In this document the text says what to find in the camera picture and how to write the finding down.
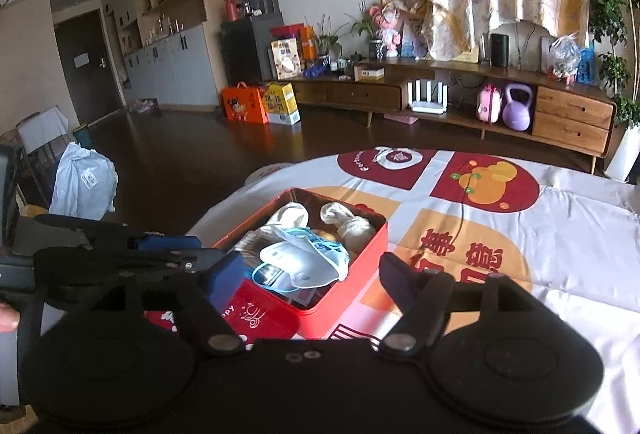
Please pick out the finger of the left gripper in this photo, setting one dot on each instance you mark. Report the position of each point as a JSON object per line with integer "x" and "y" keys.
{"x": 156, "y": 242}
{"x": 61, "y": 265}

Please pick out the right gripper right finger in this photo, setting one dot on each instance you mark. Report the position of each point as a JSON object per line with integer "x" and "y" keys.
{"x": 423, "y": 299}

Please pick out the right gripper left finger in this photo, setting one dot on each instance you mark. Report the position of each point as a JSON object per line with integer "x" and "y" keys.
{"x": 198, "y": 301}

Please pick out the white gauze towel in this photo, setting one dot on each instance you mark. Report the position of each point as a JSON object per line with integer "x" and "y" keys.
{"x": 355, "y": 231}

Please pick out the white face mask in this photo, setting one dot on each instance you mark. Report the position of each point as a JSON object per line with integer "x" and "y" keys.
{"x": 291, "y": 215}

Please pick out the white plastic bag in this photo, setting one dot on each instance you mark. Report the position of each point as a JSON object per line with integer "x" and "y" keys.
{"x": 85, "y": 184}

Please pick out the red gift box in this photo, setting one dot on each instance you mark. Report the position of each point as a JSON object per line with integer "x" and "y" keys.
{"x": 297, "y": 283}

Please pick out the printed white tablecloth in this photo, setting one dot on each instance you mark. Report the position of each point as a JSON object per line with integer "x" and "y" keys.
{"x": 570, "y": 238}

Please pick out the orange gift bag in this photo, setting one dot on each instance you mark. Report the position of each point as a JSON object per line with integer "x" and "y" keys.
{"x": 243, "y": 103}

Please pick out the white wifi router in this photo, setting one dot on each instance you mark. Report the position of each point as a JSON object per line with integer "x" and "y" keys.
{"x": 427, "y": 96}

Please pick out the yellow carton box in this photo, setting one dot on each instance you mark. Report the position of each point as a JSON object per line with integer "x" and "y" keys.
{"x": 280, "y": 104}

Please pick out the purple kettlebell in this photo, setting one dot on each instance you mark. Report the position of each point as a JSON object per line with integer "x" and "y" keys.
{"x": 515, "y": 114}

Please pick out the wooden tv cabinet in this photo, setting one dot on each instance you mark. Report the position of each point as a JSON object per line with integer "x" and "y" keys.
{"x": 578, "y": 118}

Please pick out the black mini fridge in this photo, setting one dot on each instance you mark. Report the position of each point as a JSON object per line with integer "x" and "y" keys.
{"x": 245, "y": 46}

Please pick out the black speaker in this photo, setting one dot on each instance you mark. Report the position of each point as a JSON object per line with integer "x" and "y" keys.
{"x": 499, "y": 50}

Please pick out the clear plastic bag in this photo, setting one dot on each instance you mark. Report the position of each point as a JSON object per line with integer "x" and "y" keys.
{"x": 564, "y": 57}

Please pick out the pink plush doll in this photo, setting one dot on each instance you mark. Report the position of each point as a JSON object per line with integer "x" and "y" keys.
{"x": 387, "y": 17}

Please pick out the potted green tree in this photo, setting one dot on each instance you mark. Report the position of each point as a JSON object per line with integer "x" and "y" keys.
{"x": 616, "y": 22}

